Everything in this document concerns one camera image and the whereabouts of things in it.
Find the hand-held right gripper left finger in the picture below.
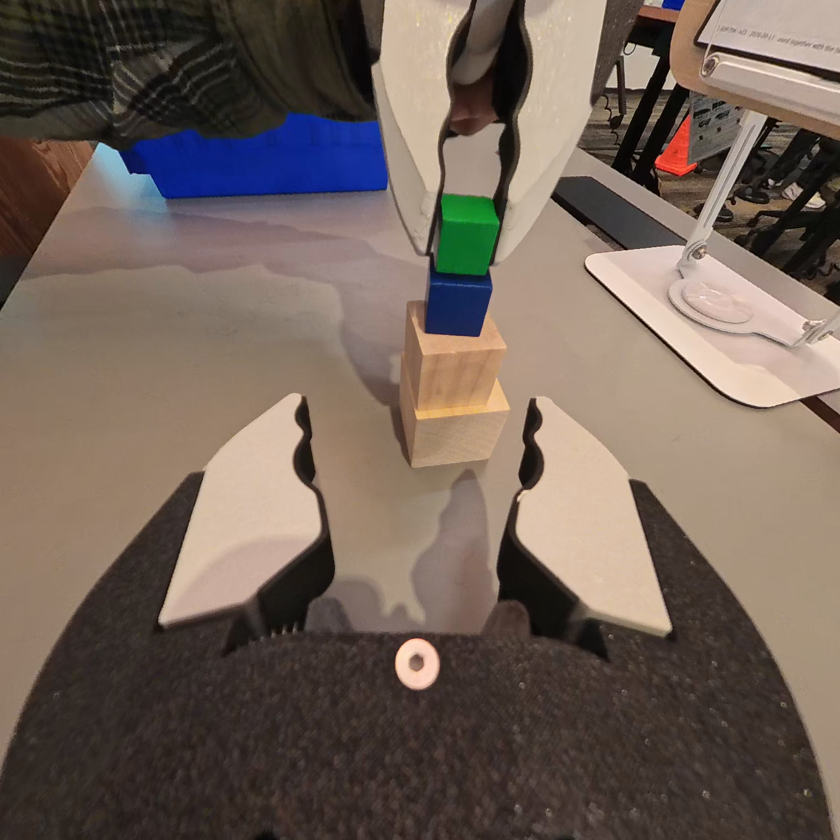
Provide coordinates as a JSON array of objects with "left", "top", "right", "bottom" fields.
[{"left": 157, "top": 392, "right": 337, "bottom": 641}]

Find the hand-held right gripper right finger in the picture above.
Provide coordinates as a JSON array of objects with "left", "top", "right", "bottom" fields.
[{"left": 497, "top": 395, "right": 674, "bottom": 641}]

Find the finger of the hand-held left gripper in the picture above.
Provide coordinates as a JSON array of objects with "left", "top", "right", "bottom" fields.
[
  {"left": 371, "top": 0, "right": 476, "bottom": 258},
  {"left": 492, "top": 0, "right": 608, "bottom": 266}
]

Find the green wooden cube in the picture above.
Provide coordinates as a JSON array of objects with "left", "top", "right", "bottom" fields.
[{"left": 434, "top": 194, "right": 501, "bottom": 277}]

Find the large natural wooden cube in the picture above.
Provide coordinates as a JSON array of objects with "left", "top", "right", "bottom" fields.
[{"left": 398, "top": 379, "right": 511, "bottom": 469}]

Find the blue wooden cube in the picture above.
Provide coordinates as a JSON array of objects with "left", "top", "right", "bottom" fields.
[{"left": 424, "top": 261, "right": 493, "bottom": 337}]

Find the small natural wooden cube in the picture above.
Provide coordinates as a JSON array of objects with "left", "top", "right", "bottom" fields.
[{"left": 400, "top": 301, "right": 508, "bottom": 411}]

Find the person's left forearm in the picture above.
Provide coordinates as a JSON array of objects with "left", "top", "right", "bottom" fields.
[{"left": 0, "top": 0, "right": 385, "bottom": 142}]

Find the person's left hand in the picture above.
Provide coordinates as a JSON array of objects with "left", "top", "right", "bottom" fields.
[{"left": 449, "top": 69, "right": 500, "bottom": 137}]

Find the black mat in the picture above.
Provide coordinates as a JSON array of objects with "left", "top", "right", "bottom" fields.
[{"left": 551, "top": 176, "right": 683, "bottom": 252}]

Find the orange traffic cone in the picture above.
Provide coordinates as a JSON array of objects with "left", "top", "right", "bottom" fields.
[{"left": 656, "top": 113, "right": 698, "bottom": 176}]

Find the large blue plastic bin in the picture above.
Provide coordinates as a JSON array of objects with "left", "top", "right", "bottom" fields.
[{"left": 119, "top": 113, "right": 389, "bottom": 200}]

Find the wooden instruction board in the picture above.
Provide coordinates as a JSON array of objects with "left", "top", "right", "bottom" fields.
[{"left": 669, "top": 0, "right": 840, "bottom": 132}]

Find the white document stand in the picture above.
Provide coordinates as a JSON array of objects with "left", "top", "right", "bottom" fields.
[{"left": 584, "top": 108, "right": 840, "bottom": 409}]

